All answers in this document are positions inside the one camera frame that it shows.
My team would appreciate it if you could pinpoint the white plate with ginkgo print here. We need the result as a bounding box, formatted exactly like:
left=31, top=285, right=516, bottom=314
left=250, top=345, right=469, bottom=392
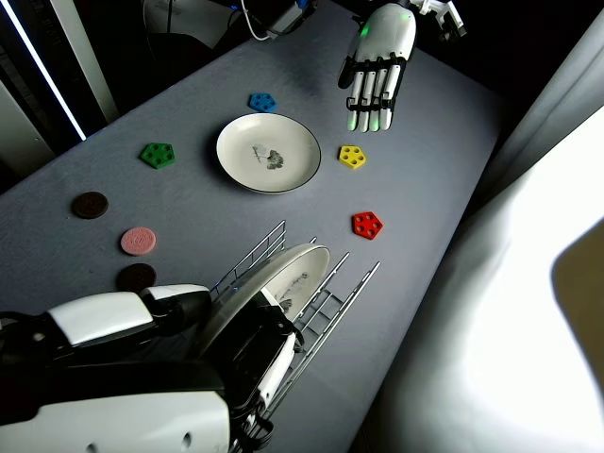
left=195, top=243, right=331, bottom=360
left=215, top=111, right=323, bottom=194

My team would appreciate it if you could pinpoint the grey adapter box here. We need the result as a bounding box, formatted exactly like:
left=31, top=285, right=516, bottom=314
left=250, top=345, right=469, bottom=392
left=266, top=0, right=317, bottom=35

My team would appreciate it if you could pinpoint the yellow pentagon block with holes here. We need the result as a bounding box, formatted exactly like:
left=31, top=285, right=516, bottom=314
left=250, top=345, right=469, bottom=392
left=337, top=144, right=368, bottom=171

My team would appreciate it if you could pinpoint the blue pentagon block with holes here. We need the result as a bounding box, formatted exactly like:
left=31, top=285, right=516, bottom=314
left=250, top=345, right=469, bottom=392
left=248, top=92, right=279, bottom=113

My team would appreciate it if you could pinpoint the grey table cloth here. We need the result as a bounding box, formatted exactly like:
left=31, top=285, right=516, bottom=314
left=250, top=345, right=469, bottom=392
left=0, top=0, right=513, bottom=453

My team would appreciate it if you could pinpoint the red pentagon block with holes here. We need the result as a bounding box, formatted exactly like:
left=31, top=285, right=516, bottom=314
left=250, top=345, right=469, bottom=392
left=351, top=210, right=384, bottom=241

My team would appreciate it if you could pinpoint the green pentagon block with holes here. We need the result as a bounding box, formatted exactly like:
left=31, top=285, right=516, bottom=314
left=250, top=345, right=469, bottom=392
left=139, top=142, right=176, bottom=170

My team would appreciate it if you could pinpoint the white backdrop sheet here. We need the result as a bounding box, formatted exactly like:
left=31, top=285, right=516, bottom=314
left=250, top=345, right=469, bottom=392
left=348, top=8, right=604, bottom=453

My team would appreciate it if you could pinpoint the pink sandwich cookie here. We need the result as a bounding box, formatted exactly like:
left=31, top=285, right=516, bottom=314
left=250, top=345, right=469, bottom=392
left=120, top=226, right=158, bottom=257

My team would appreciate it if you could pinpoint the olive rounded panel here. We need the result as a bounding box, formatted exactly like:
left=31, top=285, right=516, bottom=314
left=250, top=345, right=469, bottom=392
left=551, top=219, right=604, bottom=378

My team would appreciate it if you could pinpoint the dark brown sandwich cookie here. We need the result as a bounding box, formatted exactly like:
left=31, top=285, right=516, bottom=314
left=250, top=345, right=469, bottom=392
left=117, top=262, right=158, bottom=294
left=72, top=191, right=109, bottom=220

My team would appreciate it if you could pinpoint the glowing white light strip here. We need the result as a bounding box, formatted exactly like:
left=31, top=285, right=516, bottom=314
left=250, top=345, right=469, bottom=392
left=0, top=0, right=89, bottom=142

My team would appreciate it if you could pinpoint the white cable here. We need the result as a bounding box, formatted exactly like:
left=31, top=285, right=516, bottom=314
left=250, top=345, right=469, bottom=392
left=239, top=0, right=275, bottom=42

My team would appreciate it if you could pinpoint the wire dish rack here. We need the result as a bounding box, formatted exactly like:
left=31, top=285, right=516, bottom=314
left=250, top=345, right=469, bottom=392
left=207, top=219, right=382, bottom=443

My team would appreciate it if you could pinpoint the white frame post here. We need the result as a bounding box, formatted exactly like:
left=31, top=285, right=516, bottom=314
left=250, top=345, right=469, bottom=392
left=49, top=0, right=119, bottom=125

